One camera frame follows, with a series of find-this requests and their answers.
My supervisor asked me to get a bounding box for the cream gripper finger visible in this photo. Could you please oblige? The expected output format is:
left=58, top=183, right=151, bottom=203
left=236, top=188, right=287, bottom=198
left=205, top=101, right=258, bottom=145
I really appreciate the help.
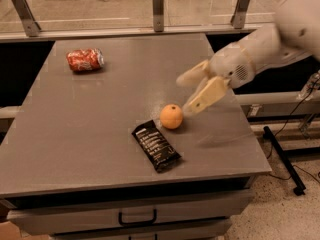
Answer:
left=182, top=76, right=230, bottom=115
left=176, top=60, right=210, bottom=87

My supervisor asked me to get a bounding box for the middle metal railing bracket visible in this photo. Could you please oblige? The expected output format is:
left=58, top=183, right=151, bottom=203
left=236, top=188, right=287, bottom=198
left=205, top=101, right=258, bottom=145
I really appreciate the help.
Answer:
left=152, top=0, right=164, bottom=32

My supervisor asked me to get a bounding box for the black rxbar chocolate wrapper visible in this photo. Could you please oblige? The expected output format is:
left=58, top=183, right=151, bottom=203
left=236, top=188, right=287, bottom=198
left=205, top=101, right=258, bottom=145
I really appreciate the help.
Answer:
left=132, top=120, right=181, bottom=173

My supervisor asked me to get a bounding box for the black upper drawer handle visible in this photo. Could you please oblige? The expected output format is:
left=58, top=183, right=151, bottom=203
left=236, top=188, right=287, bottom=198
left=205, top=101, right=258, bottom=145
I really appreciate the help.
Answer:
left=118, top=209, right=158, bottom=227

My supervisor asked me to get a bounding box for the grey horizontal railing beam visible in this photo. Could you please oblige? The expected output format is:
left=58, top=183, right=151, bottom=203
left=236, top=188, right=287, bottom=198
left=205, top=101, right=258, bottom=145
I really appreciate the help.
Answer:
left=0, top=22, right=271, bottom=43

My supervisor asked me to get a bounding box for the black drawer handle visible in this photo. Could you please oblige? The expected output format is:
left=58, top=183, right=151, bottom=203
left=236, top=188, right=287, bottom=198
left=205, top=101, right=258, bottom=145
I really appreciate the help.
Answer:
left=128, top=233, right=158, bottom=240
left=118, top=209, right=158, bottom=227

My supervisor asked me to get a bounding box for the black floor cable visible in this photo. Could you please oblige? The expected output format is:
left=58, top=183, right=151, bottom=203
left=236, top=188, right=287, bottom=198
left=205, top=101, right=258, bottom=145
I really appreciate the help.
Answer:
left=265, top=83, right=320, bottom=185

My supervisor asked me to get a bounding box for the black metal floor bar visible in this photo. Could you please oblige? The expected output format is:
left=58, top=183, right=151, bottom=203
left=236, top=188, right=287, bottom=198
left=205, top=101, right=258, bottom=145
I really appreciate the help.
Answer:
left=263, top=126, right=306, bottom=196

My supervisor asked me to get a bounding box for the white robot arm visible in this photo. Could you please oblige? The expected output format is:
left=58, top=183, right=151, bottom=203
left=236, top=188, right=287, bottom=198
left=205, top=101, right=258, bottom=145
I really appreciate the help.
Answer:
left=176, top=0, right=320, bottom=117

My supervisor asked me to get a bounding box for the crushed red soda can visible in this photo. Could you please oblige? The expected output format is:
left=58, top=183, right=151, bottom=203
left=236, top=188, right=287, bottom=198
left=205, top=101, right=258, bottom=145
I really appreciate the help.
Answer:
left=66, top=48, right=104, bottom=72

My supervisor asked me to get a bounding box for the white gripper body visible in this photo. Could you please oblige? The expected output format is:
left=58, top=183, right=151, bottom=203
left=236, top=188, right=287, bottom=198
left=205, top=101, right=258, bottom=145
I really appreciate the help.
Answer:
left=209, top=44, right=255, bottom=89

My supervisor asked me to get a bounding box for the orange fruit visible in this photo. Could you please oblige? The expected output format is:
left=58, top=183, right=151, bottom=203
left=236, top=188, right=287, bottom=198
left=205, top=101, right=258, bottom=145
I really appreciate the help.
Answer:
left=159, top=104, right=183, bottom=129

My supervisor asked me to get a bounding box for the grey table with drawers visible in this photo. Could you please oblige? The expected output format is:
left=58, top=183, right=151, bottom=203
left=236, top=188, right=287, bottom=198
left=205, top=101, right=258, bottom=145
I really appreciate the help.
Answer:
left=0, top=34, right=270, bottom=240

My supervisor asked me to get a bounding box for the black lower drawer handle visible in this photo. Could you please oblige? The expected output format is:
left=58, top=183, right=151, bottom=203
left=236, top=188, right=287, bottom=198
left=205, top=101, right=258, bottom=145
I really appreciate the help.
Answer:
left=128, top=233, right=158, bottom=240

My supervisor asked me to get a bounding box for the right metal railing bracket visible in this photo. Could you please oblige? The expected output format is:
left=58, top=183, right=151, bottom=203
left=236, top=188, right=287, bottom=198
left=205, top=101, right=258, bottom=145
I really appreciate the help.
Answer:
left=231, top=0, right=251, bottom=29

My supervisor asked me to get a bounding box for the metal railing bracket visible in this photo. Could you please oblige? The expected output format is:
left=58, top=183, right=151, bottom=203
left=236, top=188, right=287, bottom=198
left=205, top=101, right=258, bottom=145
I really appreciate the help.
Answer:
left=231, top=0, right=251, bottom=29
left=11, top=0, right=41, bottom=37
left=152, top=0, right=164, bottom=32

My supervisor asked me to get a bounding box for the left metal railing bracket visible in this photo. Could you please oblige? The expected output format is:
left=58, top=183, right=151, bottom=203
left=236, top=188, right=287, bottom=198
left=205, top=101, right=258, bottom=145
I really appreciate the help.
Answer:
left=11, top=0, right=41, bottom=37

